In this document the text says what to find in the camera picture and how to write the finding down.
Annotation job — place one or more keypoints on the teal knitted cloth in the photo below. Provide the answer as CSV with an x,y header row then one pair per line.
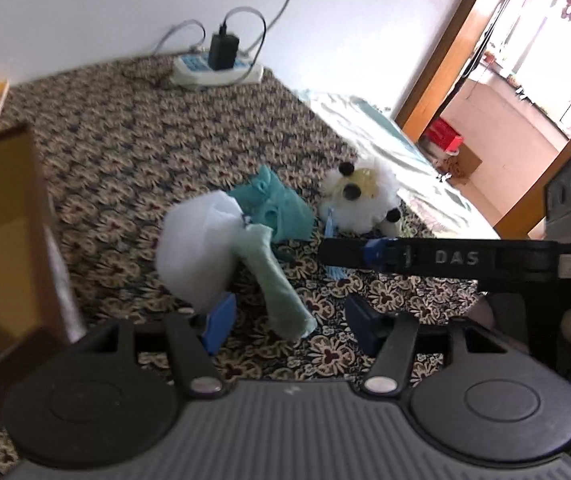
x,y
278,205

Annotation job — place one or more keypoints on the panda plush toy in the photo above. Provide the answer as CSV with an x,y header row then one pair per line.
x,y
363,205

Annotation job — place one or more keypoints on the red box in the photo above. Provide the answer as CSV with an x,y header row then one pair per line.
x,y
443,135

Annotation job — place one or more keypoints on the wooden door frame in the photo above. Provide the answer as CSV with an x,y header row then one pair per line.
x,y
445,50

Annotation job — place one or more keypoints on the brown cardboard box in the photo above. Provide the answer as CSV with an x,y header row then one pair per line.
x,y
5,240

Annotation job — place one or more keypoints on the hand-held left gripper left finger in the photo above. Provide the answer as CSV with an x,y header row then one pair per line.
x,y
220,322

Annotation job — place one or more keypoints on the light green blanket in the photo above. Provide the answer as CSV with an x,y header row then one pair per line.
x,y
395,160

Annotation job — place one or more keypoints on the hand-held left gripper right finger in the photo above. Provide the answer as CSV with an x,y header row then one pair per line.
x,y
363,322

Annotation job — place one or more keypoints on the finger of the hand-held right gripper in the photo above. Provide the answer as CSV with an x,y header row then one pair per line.
x,y
445,260

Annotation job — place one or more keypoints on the white power strip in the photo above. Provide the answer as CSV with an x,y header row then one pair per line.
x,y
215,74

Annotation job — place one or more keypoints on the brown patterned blanket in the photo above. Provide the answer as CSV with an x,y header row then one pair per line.
x,y
130,150

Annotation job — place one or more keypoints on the black charger plug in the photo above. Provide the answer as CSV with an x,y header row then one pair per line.
x,y
224,51

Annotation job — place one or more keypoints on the small cardboard box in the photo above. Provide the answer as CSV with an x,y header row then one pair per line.
x,y
465,162

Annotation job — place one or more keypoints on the light green sock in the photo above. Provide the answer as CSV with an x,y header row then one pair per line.
x,y
278,290

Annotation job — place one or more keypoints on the white fluffy plush ball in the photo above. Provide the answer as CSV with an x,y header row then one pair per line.
x,y
195,255

